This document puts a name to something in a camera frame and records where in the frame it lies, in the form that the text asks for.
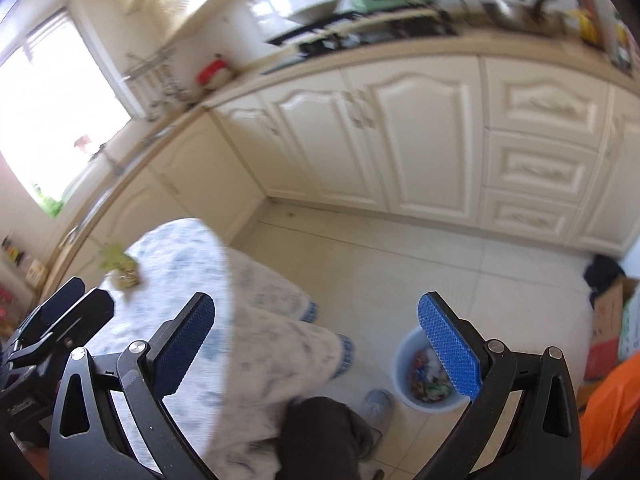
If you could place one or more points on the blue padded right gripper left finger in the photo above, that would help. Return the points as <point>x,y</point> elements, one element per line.
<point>88,440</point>

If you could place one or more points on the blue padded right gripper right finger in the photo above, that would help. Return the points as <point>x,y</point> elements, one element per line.
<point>542,441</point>

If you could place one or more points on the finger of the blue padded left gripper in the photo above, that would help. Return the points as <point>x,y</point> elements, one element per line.
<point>64,298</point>

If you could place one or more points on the trash pile on table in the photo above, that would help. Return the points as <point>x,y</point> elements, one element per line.
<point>121,269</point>

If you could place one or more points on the trash pile in bin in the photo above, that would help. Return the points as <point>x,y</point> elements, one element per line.
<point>428,381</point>

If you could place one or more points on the light blue trash bin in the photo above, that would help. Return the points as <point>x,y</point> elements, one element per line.
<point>416,340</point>

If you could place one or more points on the kitchen window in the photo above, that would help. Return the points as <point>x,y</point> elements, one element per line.
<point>58,107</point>

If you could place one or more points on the cream kitchen cabinet run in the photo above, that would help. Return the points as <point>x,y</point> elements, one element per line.
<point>507,134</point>

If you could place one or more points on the orange plastic bag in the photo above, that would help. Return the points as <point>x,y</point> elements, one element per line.
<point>609,411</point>

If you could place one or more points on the brown red cardboard box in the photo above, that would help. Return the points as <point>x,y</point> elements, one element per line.
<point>607,326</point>

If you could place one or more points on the white green rice sack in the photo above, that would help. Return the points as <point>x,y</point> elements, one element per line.
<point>629,343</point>

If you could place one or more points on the grey slipper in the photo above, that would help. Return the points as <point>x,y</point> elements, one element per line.
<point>377,409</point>

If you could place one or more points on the dark cloth on floor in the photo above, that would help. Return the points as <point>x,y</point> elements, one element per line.
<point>600,275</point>

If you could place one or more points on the floral white blue tablecloth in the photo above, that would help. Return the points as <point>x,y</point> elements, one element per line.
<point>264,350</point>

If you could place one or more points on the dark trouser leg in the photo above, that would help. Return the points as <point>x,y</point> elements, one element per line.
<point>322,439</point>

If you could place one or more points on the metal utensil rack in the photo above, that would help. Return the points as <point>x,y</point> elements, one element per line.
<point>155,85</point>

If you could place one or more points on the red white container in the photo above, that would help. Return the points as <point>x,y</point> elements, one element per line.
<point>215,75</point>

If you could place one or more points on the metal wok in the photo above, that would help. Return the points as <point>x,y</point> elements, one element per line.
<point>316,12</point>

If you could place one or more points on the steel pot on counter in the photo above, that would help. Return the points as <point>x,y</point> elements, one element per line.
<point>529,18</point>

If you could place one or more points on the black gas stove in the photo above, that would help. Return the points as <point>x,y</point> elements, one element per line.
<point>351,30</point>

